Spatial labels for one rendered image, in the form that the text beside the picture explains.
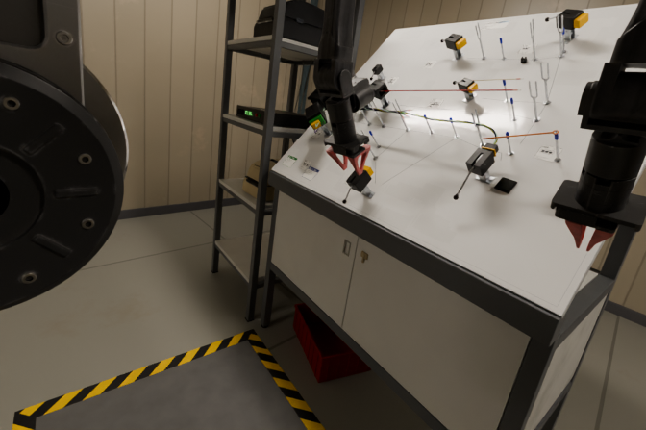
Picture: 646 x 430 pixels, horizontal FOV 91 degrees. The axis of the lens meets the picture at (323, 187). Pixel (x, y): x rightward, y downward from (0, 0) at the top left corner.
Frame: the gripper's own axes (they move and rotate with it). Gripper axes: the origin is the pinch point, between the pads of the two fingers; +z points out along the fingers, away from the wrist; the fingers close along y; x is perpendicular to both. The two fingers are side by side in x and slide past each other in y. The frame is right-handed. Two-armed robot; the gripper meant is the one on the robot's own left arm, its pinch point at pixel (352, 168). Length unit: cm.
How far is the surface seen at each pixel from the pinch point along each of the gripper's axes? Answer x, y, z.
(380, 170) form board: -22.6, 10.5, 17.8
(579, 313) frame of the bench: -16, -52, 37
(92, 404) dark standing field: 95, 64, 67
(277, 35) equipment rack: -40, 72, -25
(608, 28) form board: -87, -34, -9
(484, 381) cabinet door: 9, -41, 45
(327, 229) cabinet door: -3.3, 24.6, 37.5
